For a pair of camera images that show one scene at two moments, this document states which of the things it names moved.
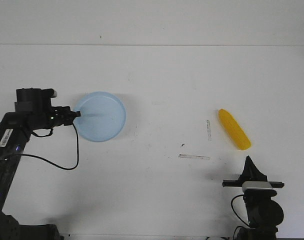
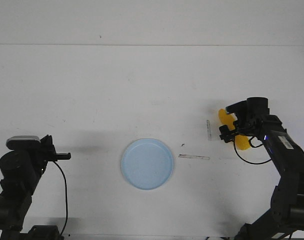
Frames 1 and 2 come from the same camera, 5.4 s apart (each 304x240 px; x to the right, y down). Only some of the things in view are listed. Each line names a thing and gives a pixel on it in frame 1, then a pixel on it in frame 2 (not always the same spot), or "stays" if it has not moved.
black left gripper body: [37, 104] -> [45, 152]
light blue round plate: [103, 116] -> [146, 164]
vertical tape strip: [209, 130] stays
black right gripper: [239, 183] -> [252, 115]
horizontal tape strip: [194, 157] stays
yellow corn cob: [234, 129] stays
